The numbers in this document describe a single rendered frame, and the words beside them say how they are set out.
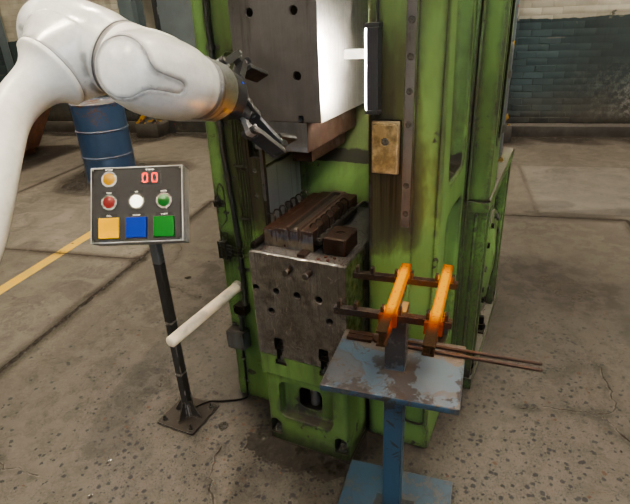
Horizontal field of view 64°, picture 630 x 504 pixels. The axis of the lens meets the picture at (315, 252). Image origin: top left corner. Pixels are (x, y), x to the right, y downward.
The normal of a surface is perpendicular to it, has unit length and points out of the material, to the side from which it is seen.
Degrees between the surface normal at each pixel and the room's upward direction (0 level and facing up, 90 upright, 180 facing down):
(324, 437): 89
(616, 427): 0
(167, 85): 106
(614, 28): 90
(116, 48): 62
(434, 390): 0
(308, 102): 90
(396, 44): 90
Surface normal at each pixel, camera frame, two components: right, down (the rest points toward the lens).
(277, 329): -0.43, 0.41
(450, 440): -0.04, -0.90
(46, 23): -0.11, -0.40
